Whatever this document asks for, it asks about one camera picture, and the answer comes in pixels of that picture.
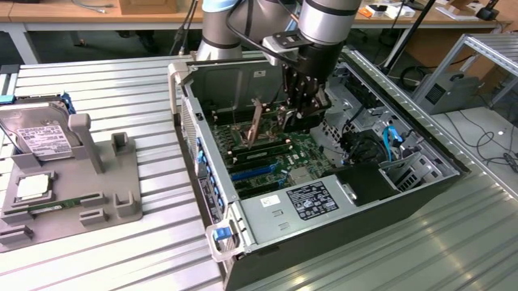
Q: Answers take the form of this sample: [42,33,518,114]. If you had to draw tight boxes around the silver chipset heatsink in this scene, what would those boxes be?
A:
[289,168,320,186]

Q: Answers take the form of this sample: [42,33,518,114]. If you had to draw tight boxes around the grey parts rack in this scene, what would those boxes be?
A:
[0,113,143,253]

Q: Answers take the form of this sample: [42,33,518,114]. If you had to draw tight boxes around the silver CPU chip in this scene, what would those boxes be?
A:
[17,175,53,200]

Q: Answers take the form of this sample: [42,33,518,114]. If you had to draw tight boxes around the graphics card with black fan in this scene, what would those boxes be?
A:
[248,96,328,150]

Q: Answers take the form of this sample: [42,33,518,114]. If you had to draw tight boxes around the hard disk with blue rails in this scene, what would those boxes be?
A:
[0,90,85,162]

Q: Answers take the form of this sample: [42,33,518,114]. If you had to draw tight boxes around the black camera cable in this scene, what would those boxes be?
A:
[226,0,304,63]

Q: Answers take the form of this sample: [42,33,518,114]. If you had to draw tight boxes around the black plastic shroud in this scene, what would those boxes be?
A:
[324,162,402,207]

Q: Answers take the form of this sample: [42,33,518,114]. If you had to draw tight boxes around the black floor cable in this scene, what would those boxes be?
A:
[445,109,518,174]

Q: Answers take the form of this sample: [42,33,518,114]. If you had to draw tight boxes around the green RAM stick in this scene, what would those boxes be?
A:
[9,198,89,215]

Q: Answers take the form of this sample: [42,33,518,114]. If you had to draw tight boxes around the grey computer box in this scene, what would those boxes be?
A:
[422,72,493,115]

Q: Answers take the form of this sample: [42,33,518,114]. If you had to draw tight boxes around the aluminium profile frame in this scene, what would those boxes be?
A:
[412,32,518,116]

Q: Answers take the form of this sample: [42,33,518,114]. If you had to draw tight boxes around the white flat box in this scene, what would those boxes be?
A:
[436,0,483,22]

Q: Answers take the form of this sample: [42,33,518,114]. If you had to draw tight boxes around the black wire bundle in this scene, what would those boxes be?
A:
[341,130,390,167]

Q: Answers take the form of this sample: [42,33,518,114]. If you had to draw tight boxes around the CPU socket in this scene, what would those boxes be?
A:
[238,121,281,147]

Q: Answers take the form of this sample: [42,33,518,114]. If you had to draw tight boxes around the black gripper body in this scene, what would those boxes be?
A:
[292,43,342,85]

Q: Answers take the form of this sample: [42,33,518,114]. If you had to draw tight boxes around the wooden desk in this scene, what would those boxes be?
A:
[0,0,513,31]

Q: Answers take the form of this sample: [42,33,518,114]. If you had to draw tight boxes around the black webcam device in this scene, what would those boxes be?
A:
[475,0,503,21]

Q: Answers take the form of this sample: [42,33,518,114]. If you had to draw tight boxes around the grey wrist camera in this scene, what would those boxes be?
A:
[261,32,316,67]

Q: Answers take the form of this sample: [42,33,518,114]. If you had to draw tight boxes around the black open PC case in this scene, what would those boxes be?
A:
[167,45,473,291]

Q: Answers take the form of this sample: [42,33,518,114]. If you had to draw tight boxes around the black expansion slot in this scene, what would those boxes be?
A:
[234,178,281,191]
[238,186,285,199]
[229,157,273,173]

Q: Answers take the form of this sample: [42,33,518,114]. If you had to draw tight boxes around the green motherboard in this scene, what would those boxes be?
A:
[205,101,340,201]

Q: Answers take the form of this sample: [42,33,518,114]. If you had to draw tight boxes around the silver disk bay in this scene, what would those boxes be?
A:
[378,151,445,194]

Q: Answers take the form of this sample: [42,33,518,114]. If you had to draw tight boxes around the silver power supply unit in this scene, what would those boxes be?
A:
[238,175,360,247]

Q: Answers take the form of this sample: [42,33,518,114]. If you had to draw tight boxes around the blue expansion slot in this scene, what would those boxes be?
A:
[229,164,277,182]

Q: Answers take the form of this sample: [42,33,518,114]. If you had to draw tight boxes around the black tripod pole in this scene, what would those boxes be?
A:
[382,0,439,69]

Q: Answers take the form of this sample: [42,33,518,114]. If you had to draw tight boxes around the hanging cable with metal plug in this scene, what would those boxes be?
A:
[169,0,201,56]

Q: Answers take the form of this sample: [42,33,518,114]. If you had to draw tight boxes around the dark RAM stick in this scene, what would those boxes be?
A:
[234,144,292,164]

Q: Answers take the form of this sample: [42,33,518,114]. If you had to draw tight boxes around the silver drive cage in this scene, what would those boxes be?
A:
[316,59,392,148]

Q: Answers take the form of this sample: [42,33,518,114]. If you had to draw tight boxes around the cardboard box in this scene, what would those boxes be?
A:
[119,0,180,15]

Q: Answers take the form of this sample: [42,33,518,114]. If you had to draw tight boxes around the blue data wire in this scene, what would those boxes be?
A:
[382,125,406,164]

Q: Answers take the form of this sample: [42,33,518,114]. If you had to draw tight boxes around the grey cable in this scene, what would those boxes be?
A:
[71,0,111,15]

